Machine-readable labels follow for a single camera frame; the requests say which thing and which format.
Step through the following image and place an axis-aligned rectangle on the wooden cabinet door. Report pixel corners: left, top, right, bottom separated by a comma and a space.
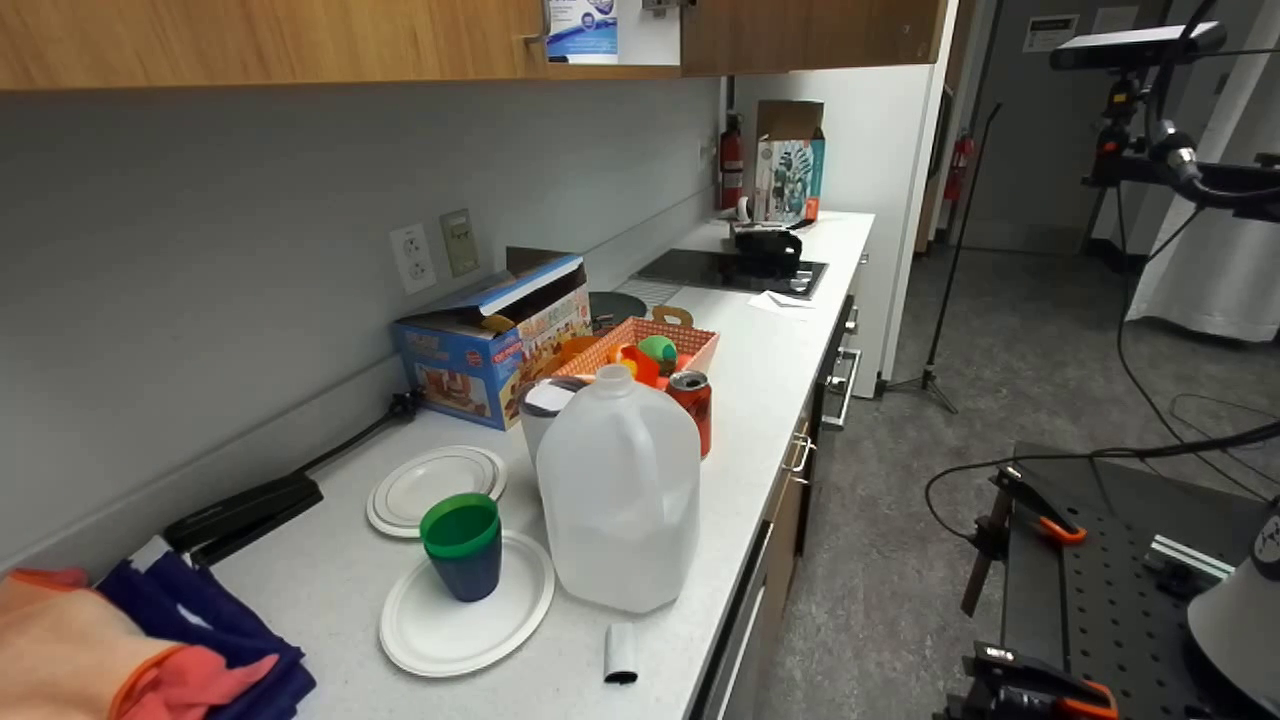
678, 0, 957, 78
0, 0, 551, 97

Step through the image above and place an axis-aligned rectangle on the black jointed mount arm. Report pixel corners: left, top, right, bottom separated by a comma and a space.
1147, 114, 1280, 227

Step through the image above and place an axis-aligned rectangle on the wooden base cabinet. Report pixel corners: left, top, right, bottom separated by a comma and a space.
762, 284, 871, 650

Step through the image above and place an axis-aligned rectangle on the closed wooden cabinet door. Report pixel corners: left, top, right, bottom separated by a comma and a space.
0, 0, 551, 97

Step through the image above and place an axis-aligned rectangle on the red toy food piece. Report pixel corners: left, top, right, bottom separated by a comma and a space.
609, 349, 669, 393

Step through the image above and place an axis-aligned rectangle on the green toy ball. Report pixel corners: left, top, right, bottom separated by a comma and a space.
633, 331, 686, 374

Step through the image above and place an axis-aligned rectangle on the orange checkered cardboard tray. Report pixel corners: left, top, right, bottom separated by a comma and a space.
548, 310, 723, 409

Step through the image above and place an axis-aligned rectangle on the dark grey round plate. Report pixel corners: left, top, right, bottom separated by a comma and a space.
585, 289, 651, 340

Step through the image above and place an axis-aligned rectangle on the red soda can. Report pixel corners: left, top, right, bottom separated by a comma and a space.
666, 368, 719, 462

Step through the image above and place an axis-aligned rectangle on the glass cooktop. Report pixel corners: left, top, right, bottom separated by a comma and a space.
628, 242, 833, 302

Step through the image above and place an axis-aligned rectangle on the translucent plastic gallon jug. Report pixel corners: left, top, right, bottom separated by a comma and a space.
532, 364, 708, 618

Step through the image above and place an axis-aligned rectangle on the blue toy food box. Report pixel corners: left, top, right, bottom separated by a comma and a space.
388, 248, 600, 437

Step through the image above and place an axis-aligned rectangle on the black cooking pot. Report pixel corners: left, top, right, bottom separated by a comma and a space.
723, 221, 808, 284

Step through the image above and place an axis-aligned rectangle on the teal white product box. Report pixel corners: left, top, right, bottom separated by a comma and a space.
753, 132, 827, 225

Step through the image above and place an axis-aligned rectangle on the green plastic cup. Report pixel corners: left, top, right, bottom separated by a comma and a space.
416, 489, 509, 564

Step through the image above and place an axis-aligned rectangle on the small white plate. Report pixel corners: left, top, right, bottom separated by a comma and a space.
365, 441, 514, 545

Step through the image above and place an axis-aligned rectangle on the blue plastic cup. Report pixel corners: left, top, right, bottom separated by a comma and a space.
424, 537, 509, 606

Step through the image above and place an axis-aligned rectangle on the brown cardboard box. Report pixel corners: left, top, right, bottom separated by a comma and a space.
753, 97, 827, 143

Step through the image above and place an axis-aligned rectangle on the white refrigerator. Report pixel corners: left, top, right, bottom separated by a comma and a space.
734, 59, 954, 405

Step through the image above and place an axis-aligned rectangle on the small white black tube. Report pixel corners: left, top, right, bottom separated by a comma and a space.
600, 618, 646, 692

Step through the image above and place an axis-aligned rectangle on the black dishwasher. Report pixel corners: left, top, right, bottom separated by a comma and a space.
686, 515, 785, 720

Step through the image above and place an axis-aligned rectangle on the large white paper plate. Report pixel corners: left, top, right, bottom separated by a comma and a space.
372, 529, 560, 682

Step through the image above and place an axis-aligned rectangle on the white blue paper package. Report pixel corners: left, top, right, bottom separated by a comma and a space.
540, 0, 624, 67

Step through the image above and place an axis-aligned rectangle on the thin black stand pole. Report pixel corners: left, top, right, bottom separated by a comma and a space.
916, 100, 1007, 415

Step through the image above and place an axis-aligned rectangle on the black flat appliance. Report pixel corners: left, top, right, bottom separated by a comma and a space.
161, 468, 328, 570

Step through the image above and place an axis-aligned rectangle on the dark blue cloth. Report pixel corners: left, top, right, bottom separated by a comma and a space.
94, 545, 326, 720

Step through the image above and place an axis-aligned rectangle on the black perforated robot table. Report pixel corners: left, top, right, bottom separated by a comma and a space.
996, 442, 1280, 720

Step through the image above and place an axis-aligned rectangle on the white hanging curtain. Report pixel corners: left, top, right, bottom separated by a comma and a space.
1125, 0, 1280, 349

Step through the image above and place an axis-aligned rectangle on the orange cloth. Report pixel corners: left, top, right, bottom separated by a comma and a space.
0, 564, 285, 720

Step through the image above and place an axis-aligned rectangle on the brown tape ring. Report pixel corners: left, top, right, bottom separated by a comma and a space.
648, 298, 701, 336

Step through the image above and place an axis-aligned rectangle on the beige light switch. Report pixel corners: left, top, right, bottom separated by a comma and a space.
437, 204, 484, 284

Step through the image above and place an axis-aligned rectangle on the white wall outlet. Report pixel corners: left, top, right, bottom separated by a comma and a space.
383, 221, 443, 298

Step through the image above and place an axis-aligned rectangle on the red wall fire extinguisher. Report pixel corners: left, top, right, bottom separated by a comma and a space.
945, 126, 981, 225

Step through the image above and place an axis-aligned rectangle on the long black floor cable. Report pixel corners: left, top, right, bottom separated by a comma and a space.
916, 197, 1280, 545

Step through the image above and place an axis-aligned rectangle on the orange handled black clamp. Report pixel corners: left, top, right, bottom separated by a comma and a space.
959, 462, 1093, 618
949, 638, 1125, 720

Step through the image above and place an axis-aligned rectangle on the black camera tripod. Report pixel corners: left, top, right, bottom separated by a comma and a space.
1082, 59, 1170, 260

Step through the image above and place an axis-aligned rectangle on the silver aluminium rail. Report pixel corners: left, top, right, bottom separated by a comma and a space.
1146, 529, 1241, 582

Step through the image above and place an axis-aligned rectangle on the black stereo camera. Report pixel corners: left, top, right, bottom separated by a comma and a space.
1044, 15, 1232, 75

